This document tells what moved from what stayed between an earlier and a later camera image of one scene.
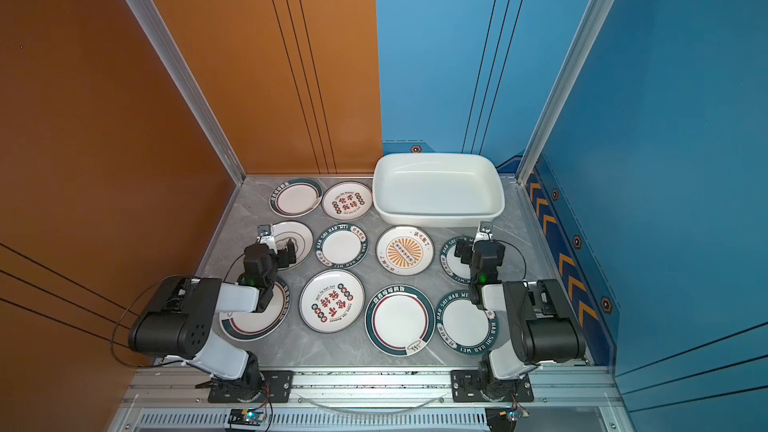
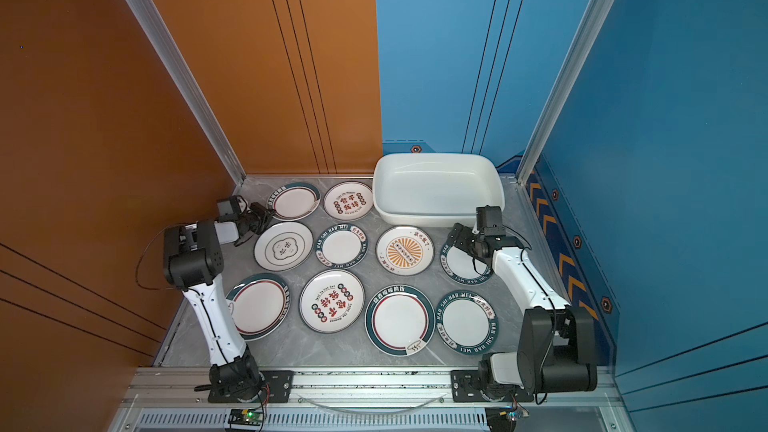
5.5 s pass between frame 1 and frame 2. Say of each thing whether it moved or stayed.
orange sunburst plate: stayed
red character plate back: stayed
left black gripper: moved
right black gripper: moved
